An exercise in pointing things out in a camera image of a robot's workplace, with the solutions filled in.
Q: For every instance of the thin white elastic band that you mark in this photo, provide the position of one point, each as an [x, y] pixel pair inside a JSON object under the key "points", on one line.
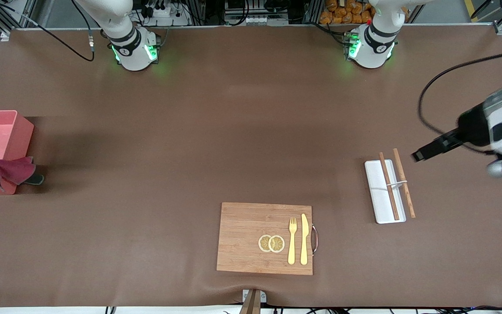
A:
{"points": [[397, 183]]}

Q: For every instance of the yellow lemon slice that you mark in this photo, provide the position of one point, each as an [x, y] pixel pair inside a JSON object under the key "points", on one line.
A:
{"points": [[277, 244], [263, 243]]}

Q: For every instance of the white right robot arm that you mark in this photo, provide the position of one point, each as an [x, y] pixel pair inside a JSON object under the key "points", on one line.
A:
{"points": [[131, 52]]}

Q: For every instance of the brown mount pole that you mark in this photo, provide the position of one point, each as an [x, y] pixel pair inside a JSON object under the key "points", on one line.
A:
{"points": [[251, 305]]}

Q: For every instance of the yellow plastic knife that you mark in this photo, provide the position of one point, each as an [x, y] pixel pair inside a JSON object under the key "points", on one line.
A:
{"points": [[304, 244]]}

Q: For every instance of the yellow plastic fork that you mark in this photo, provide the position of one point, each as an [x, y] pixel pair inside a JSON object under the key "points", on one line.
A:
{"points": [[292, 248]]}

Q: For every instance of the orange packets pile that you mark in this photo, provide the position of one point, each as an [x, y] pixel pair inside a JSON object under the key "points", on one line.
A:
{"points": [[347, 13]]}

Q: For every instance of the white power strip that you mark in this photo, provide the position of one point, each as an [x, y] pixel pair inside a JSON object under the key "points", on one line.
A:
{"points": [[168, 17]]}

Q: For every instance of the pink plastic bin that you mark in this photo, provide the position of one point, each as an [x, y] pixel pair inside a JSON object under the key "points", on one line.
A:
{"points": [[7, 131]]}

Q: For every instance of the white rectangular tray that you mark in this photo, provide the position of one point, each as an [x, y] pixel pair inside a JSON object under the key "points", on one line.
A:
{"points": [[377, 196]]}

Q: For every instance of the pink and grey cloth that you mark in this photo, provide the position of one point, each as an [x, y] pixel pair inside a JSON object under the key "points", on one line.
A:
{"points": [[15, 172]]}

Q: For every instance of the grey metal mount bracket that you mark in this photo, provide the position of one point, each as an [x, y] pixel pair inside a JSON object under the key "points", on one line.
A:
{"points": [[263, 297]]}

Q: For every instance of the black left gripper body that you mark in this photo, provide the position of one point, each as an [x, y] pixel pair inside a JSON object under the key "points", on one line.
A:
{"points": [[473, 128]]}

